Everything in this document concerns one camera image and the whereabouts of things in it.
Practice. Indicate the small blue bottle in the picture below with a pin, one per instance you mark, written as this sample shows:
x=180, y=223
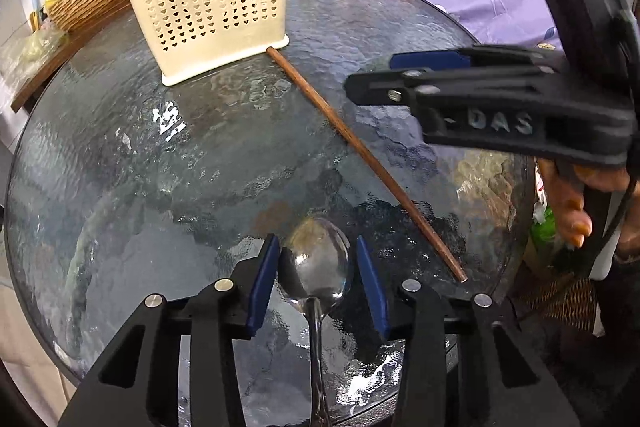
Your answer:
x=36, y=12

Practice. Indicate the person's right hand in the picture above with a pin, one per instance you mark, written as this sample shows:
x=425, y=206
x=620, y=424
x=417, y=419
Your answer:
x=567, y=212

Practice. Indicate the metal spoon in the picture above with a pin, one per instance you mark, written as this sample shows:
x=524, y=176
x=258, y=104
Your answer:
x=315, y=267

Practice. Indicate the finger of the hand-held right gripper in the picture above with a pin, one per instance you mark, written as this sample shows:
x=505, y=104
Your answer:
x=390, y=87
x=435, y=59

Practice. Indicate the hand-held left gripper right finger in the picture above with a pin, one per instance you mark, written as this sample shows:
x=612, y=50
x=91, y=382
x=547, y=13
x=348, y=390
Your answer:
x=372, y=289

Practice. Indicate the wooden vanity counter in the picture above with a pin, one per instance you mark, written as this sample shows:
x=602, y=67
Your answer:
x=47, y=74

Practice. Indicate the long wooden chopstick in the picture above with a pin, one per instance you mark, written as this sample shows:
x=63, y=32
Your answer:
x=350, y=137

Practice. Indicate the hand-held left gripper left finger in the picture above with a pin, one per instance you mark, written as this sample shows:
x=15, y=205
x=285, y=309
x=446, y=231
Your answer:
x=265, y=279

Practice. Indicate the brown wicker basket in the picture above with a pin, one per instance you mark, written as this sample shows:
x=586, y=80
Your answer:
x=560, y=302

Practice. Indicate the clear plastic bags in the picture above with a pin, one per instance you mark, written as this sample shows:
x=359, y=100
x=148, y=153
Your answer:
x=30, y=52

